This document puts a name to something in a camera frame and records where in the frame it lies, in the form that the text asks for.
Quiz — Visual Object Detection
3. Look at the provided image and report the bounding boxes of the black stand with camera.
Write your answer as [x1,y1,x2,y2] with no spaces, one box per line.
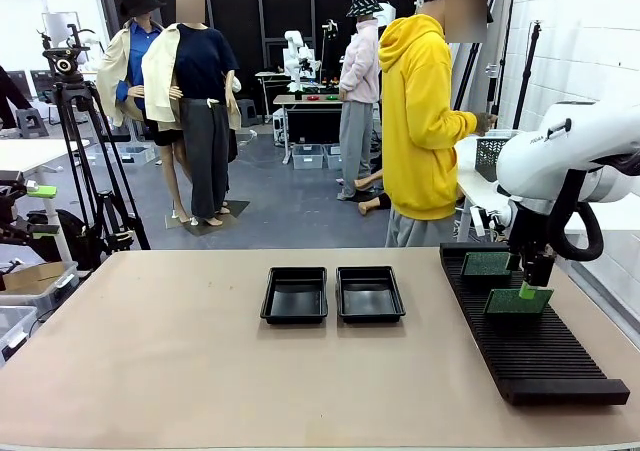
[321,18,340,80]

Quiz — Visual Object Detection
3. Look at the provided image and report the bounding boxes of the green circuit board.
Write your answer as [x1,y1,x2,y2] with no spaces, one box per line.
[483,287,555,318]
[460,251,514,278]

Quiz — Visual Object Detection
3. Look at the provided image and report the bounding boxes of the brown cardboard piece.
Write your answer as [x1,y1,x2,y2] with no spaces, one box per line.
[2,262,66,292]

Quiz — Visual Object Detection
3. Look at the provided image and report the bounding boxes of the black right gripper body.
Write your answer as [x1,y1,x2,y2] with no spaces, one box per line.
[509,205,556,262]

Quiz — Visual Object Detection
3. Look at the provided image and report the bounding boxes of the black slotted board rack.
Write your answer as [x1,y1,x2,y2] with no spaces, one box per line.
[439,242,631,407]

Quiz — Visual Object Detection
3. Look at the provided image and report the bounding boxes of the mannequin in pink hoodie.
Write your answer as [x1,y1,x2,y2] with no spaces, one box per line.
[336,0,385,202]

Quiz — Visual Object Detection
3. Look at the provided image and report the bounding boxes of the black light stand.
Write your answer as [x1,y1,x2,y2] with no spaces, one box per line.
[483,0,521,122]
[512,19,545,132]

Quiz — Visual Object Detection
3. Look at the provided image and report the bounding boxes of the table with coloured buttons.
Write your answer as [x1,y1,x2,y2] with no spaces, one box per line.
[272,93,346,165]

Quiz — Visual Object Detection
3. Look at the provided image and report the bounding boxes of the white board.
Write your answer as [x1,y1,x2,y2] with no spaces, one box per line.
[41,11,81,47]

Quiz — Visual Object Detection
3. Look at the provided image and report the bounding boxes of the black ESD tray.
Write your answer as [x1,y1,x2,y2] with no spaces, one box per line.
[335,265,407,325]
[260,265,329,326]

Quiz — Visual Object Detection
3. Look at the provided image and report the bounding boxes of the clear storage bin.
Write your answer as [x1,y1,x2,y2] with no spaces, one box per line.
[118,145,157,167]
[291,143,326,171]
[323,143,346,171]

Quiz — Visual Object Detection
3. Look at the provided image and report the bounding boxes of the person's right hand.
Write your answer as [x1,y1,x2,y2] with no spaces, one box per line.
[474,112,499,136]

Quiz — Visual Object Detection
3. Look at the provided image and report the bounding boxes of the person in yellow hoodie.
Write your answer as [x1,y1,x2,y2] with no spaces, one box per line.
[378,0,499,250]

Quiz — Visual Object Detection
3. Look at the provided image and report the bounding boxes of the person in black clothes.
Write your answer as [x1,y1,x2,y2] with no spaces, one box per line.
[0,65,34,130]

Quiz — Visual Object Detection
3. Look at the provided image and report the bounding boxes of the white table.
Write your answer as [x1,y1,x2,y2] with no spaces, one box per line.
[455,135,640,252]

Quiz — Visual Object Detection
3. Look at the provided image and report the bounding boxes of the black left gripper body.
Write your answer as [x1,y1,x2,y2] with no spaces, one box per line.
[0,170,25,246]

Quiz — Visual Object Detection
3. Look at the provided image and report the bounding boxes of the dark floor mat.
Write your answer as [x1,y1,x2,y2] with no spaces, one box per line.
[164,199,251,237]

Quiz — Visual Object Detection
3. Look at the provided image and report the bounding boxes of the mannequin in navy shirt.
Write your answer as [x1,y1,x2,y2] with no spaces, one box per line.
[142,0,244,228]

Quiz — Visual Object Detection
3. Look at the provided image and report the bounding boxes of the grey step stool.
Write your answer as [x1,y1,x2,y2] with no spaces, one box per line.
[14,108,50,139]
[234,98,261,127]

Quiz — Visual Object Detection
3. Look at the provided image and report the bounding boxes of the clear storage box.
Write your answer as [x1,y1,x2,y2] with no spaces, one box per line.
[0,305,40,365]

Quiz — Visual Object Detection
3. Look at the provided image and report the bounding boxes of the dark monitor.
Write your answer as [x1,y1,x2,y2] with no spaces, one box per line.
[29,69,56,103]

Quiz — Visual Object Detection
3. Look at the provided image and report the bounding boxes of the clear box with cardboard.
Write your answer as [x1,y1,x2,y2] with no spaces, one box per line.
[0,260,80,317]

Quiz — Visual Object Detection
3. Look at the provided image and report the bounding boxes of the black camera tripod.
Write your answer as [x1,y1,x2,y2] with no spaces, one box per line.
[42,23,152,272]

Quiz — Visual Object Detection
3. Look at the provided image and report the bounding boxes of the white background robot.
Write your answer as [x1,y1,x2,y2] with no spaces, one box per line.
[283,29,321,92]

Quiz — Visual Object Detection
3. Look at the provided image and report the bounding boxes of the mannequin with black hat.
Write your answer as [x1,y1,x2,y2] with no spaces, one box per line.
[96,0,196,225]

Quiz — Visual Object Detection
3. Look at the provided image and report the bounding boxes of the white desk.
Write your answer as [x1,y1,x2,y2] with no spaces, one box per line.
[0,138,92,262]

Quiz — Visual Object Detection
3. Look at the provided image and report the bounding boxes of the grey mesh basket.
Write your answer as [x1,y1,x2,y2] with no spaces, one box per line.
[474,137,521,182]

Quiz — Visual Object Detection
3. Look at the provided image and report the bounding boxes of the loose mannequin legs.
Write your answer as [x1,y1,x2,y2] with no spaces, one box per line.
[353,168,394,217]

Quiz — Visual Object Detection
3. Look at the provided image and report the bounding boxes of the person's right forearm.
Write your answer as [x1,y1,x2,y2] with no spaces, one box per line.
[439,108,482,148]

